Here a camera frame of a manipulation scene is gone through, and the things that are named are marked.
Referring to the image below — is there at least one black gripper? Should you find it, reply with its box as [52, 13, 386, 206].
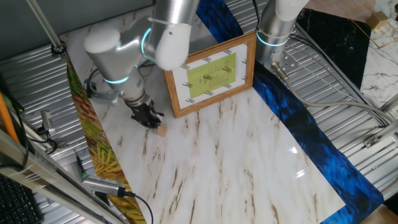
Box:
[126, 98, 165, 130]

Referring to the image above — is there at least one small wooden cube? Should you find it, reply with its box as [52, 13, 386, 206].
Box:
[155, 124, 168, 138]

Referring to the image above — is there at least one wooden picture frame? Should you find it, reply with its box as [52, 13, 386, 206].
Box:
[163, 30, 257, 119]

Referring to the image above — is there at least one yellow green painting mat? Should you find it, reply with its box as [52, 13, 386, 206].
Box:
[66, 55, 147, 224]

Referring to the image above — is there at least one white marble pattern mat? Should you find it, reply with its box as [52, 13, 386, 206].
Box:
[60, 4, 346, 224]

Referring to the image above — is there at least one black pen green tip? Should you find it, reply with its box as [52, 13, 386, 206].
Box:
[76, 154, 88, 180]

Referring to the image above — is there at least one grey metal pole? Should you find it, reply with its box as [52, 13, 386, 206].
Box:
[25, 0, 67, 58]

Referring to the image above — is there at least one blue painting mat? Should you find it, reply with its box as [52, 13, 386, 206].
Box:
[195, 0, 385, 224]

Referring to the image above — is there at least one black keyboard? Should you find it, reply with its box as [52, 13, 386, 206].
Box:
[0, 174, 44, 224]

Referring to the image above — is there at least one black marble pattern mat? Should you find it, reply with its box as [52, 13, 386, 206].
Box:
[295, 7, 371, 90]

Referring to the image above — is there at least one pink mat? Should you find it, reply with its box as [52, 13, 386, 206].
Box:
[303, 0, 377, 22]

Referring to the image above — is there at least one white marble gold-line mat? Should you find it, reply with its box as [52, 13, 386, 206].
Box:
[345, 0, 398, 110]

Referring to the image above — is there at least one golden wooden block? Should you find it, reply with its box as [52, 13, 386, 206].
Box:
[364, 11, 387, 31]

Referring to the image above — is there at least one black camera cable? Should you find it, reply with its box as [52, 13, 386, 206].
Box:
[123, 190, 155, 224]

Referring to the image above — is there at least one silver elongated camera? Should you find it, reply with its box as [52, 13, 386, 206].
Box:
[81, 174, 126, 197]

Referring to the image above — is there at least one aluminium frame bar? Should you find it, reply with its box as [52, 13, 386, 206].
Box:
[0, 129, 125, 224]

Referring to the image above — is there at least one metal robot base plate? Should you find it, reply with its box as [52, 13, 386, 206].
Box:
[270, 49, 299, 74]

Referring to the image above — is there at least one orange cable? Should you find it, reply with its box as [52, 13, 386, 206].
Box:
[0, 91, 20, 144]

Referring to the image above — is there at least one thick grey base cable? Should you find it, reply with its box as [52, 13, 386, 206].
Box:
[271, 61, 396, 125]

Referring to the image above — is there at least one aluminium profile rail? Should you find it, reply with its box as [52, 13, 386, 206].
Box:
[363, 93, 398, 149]

